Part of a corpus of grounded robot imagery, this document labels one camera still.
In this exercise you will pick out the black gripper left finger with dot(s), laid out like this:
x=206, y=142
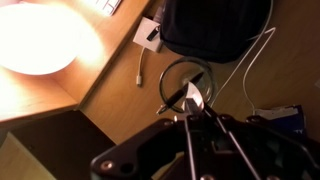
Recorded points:
x=186, y=113

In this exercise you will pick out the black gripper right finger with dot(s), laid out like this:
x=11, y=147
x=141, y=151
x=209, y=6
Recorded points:
x=210, y=114

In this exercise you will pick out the bandaid strip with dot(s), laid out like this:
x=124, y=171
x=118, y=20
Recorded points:
x=194, y=93

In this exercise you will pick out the clear drinking glass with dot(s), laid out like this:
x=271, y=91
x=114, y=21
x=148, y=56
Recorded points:
x=184, y=70

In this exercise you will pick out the black pen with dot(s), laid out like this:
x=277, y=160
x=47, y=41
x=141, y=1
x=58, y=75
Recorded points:
x=178, y=94

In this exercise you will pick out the blue band-aid box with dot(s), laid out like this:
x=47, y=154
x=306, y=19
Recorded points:
x=291, y=118

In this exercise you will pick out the dark purple pouch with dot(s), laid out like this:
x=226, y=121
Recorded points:
x=219, y=31

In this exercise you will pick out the white usb adapter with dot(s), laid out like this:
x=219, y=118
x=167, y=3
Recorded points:
x=148, y=35

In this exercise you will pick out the white keyboard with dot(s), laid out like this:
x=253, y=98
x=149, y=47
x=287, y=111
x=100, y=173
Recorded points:
x=106, y=7

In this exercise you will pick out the glowing lamp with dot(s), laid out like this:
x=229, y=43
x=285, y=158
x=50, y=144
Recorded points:
x=39, y=39

